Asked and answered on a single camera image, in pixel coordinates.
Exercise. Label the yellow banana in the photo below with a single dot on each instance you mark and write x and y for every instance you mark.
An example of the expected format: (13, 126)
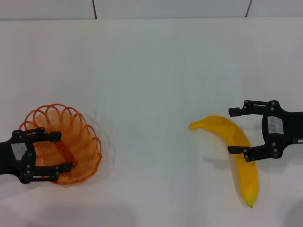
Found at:
(236, 132)

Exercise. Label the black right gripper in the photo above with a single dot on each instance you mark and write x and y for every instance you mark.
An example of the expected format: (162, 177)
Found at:
(291, 127)

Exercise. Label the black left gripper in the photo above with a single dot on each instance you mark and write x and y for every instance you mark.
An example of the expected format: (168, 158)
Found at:
(14, 158)

